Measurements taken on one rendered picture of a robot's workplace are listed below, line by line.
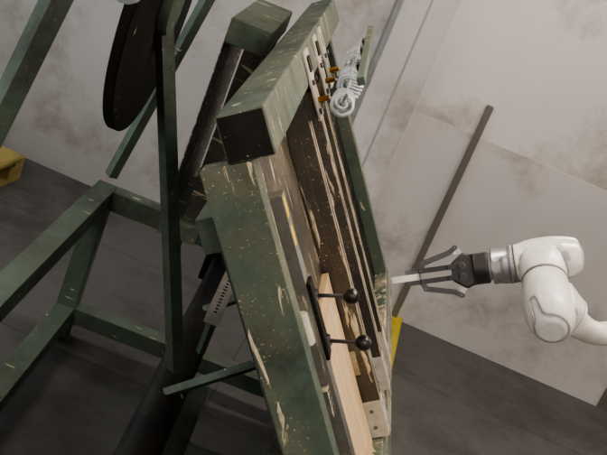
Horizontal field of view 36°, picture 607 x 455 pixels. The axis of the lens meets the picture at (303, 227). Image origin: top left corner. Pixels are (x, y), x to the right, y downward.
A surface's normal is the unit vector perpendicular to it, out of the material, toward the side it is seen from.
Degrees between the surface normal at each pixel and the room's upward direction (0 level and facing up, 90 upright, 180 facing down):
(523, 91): 90
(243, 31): 90
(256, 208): 90
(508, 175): 90
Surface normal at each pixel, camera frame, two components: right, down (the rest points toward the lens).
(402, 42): -0.18, 0.29
